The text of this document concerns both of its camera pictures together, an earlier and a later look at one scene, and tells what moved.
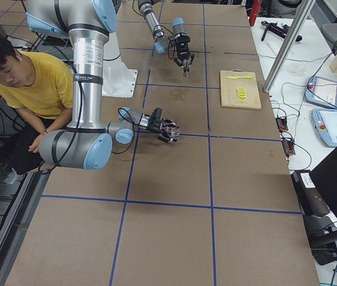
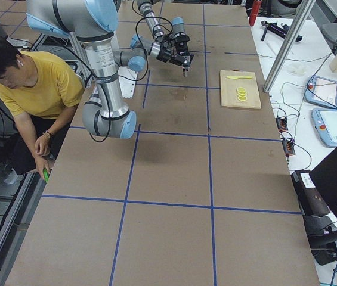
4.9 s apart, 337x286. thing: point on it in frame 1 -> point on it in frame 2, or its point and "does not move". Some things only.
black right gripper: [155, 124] -> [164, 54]
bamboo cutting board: [228, 87] does not move
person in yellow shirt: [36, 87] does not move
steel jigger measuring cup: [186, 64] does not move
